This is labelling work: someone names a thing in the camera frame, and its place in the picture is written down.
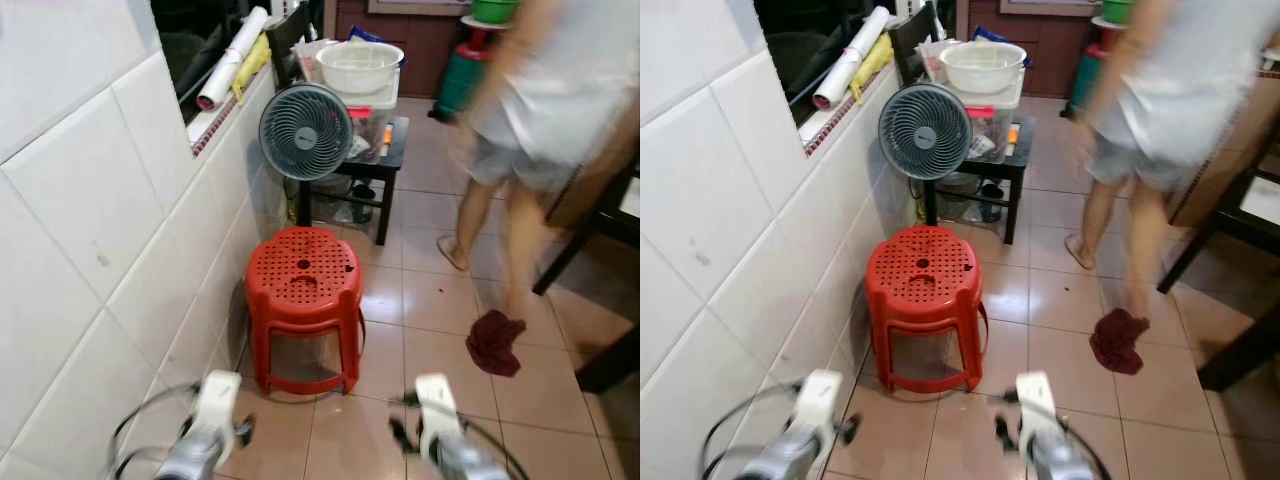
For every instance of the person in grey shirt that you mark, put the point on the person in grey shirt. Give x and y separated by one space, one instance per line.
560 90
1175 90

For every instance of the dark red cloth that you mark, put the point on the dark red cloth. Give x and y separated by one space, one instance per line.
495 343
1118 342

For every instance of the small orange bottle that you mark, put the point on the small orange bottle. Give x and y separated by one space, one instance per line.
387 135
1012 135

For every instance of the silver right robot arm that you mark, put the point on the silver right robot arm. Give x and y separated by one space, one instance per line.
470 464
1062 464

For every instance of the dark wooden table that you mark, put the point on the dark wooden table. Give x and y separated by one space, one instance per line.
1235 215
600 215

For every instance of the white plastic basin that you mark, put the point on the white plastic basin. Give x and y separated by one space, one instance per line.
983 66
358 66

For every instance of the yellow cloth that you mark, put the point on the yellow cloth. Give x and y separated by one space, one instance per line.
251 64
872 62

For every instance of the black wooden chair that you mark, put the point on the black wooden chair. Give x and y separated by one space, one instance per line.
390 170
1015 170

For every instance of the red plastic stool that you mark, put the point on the red plastic stool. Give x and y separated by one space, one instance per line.
303 290
925 288

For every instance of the white paper roll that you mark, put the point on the white paper roll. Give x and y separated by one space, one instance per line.
852 58
233 58

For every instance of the grey round standing fan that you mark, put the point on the grey round standing fan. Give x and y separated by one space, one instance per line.
305 132
924 132

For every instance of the green gas cylinder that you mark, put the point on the green gas cylinder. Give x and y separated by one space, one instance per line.
1084 80
460 82

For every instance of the clear plastic storage box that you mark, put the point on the clear plastic storage box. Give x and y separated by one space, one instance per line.
375 128
990 128

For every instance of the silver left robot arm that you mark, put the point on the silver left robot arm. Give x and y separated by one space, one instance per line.
785 462
190 462

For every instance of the brown wooden cabinet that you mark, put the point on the brown wooden cabinet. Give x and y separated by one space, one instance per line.
420 50
1050 45

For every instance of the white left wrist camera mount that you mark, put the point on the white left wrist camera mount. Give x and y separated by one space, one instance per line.
818 400
216 405

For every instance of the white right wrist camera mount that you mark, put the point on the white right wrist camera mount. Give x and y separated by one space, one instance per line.
437 405
1036 405

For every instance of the green plastic bowl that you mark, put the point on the green plastic bowl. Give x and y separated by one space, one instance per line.
1117 9
494 9

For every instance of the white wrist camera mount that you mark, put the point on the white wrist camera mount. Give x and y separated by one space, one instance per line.
437 405
1036 405
818 400
216 405

